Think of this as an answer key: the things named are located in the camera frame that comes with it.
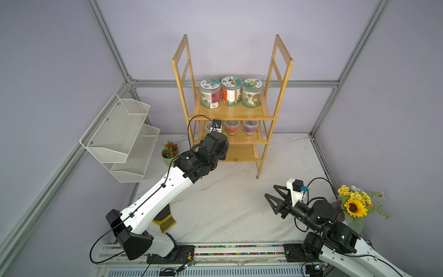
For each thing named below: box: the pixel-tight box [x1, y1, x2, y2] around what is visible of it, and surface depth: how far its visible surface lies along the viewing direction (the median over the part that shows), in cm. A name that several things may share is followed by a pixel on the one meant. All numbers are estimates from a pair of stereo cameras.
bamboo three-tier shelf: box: [171, 34, 294, 179], surface depth 75 cm
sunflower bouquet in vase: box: [338, 185, 390, 234], surface depth 65 cm
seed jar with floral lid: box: [199, 78, 222, 110], surface depth 66 cm
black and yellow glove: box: [151, 203, 177, 234], surface depth 83 cm
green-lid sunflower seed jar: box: [241, 77, 264, 108], surface depth 66 cm
